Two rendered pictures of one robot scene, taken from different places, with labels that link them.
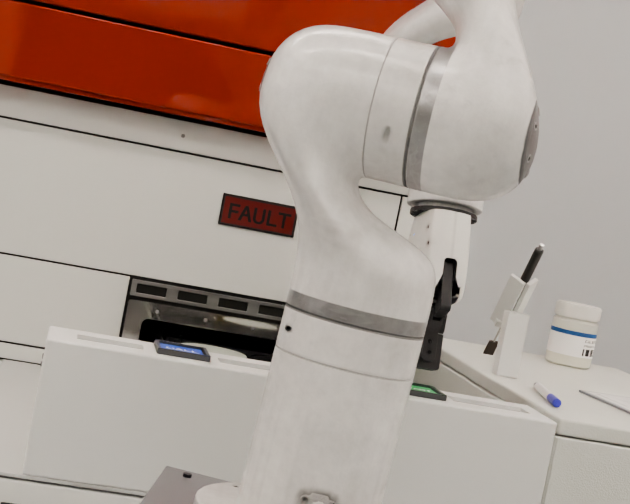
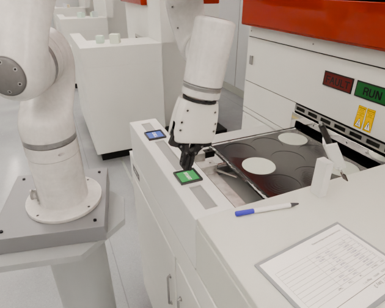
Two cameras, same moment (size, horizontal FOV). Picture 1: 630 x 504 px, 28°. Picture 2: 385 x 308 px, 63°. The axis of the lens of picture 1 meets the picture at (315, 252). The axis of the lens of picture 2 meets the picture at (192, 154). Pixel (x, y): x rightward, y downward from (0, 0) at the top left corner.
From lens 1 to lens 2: 1.47 m
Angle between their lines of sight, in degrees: 77
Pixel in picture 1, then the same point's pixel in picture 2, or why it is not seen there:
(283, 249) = (346, 99)
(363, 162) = not seen: hidden behind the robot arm
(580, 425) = (201, 227)
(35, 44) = (263, 12)
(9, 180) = (267, 63)
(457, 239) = (177, 112)
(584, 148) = not seen: outside the picture
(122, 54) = (285, 11)
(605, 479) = (209, 262)
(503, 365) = (313, 187)
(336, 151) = not seen: hidden behind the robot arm
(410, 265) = (20, 122)
